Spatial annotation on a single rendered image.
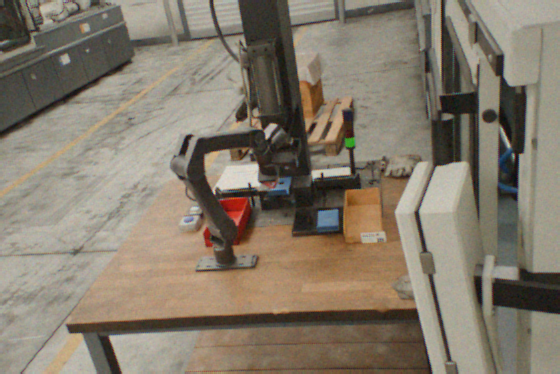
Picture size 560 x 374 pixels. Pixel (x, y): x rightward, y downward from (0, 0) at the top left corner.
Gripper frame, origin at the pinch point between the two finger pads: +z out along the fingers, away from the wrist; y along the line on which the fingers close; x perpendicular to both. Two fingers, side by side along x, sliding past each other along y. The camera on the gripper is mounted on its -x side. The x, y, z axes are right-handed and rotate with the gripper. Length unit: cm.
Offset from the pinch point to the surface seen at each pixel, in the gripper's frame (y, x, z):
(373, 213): -7.2, -33.8, 12.2
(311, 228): -15.5, -13.1, 6.3
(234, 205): 2.0, 18.5, 15.6
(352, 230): -16.6, -26.7, 7.2
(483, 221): -57, -54, -63
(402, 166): 23, -46, 27
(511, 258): -39, -68, -14
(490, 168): -52, -55, -72
